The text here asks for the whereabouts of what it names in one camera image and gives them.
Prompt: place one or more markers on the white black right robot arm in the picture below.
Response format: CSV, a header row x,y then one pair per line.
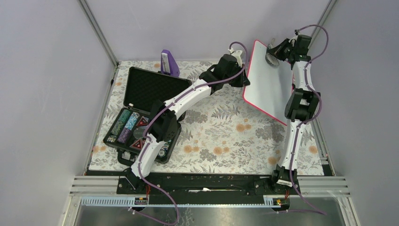
x,y
302,107

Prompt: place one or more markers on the black poker chip case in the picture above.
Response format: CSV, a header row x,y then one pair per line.
x,y
142,90

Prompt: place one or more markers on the purple metronome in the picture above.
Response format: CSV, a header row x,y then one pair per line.
x,y
168,64

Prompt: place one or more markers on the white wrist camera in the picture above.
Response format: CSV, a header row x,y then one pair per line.
x,y
237,54
293,40

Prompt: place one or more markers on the pink framed whiteboard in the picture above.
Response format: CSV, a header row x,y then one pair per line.
x,y
270,86

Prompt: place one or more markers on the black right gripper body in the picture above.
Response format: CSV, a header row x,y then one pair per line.
x,y
288,48

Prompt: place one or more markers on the grey round scrubber pad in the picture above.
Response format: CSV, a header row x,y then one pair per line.
x,y
270,59

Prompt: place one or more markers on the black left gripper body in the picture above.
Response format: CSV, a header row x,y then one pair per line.
x,y
238,82

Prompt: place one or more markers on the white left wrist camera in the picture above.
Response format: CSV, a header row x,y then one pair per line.
x,y
237,54

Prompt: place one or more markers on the floral table mat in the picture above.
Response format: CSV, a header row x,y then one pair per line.
x,y
220,134

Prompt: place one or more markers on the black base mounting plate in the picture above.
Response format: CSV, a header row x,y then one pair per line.
x,y
202,189

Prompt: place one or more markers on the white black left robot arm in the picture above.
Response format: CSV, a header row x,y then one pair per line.
x,y
164,115

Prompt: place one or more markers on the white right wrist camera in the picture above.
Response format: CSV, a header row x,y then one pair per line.
x,y
293,40

